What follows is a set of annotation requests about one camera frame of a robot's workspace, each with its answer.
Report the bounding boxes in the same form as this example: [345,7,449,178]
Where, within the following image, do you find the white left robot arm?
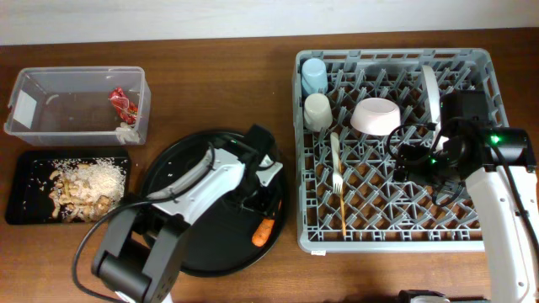
[91,138,282,302]

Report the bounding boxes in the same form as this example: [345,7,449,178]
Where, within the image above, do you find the white plastic fork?
[330,132,344,195]

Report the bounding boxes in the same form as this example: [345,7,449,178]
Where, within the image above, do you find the light blue plastic cup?
[301,58,328,97]

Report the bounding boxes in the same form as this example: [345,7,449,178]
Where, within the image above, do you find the pink plastic bowl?
[350,98,401,136]

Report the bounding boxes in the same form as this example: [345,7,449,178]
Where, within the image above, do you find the food scraps rice and nuts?
[39,157,127,223]

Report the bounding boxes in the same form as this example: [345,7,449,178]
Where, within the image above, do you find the white tissue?
[115,122,140,145]

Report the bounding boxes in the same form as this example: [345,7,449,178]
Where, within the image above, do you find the wooden chopstick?
[339,160,346,237]

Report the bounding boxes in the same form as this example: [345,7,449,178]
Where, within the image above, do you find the round black serving tray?
[139,130,291,278]

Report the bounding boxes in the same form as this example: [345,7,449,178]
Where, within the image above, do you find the grey dishwasher rack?
[292,48,514,253]

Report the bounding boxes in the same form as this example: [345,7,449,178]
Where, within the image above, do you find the orange carrot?
[252,219,275,247]

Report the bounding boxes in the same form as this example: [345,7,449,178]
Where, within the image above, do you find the red snack wrapper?
[109,88,138,125]

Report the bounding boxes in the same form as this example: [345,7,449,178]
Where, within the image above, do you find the clear plastic waste bin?
[3,66,152,146]

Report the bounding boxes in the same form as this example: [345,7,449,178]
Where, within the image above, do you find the small white cup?
[304,93,333,132]

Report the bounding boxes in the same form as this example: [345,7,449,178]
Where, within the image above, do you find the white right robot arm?
[394,126,538,302]

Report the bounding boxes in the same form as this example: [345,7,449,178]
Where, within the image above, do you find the black rectangular tray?
[5,147,131,225]

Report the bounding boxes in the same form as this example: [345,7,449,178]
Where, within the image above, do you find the grey dinner plate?
[421,65,441,136]

